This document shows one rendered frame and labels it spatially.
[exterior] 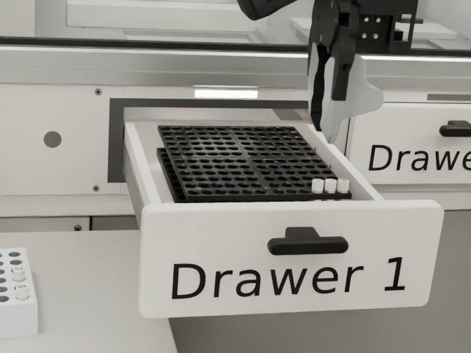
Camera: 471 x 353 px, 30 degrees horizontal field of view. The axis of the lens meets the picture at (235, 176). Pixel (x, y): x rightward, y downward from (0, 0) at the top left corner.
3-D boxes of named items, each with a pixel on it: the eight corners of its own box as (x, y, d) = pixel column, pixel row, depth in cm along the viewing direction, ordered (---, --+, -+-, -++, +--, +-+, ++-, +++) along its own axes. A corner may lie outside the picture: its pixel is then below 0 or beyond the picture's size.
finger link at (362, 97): (384, 149, 87) (392, 56, 85) (327, 149, 86) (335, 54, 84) (373, 143, 90) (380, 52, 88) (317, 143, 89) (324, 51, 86)
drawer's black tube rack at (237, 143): (344, 248, 95) (352, 193, 93) (183, 252, 91) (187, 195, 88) (289, 172, 115) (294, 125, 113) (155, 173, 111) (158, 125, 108)
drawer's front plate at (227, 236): (427, 306, 88) (446, 206, 84) (139, 319, 81) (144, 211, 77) (420, 298, 90) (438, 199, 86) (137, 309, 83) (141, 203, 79)
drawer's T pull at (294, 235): (348, 254, 79) (350, 240, 79) (268, 256, 78) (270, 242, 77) (336, 237, 83) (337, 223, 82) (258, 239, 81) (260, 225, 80)
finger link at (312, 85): (361, 132, 93) (377, 50, 89) (308, 132, 92) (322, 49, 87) (352, 118, 96) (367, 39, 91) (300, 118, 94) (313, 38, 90)
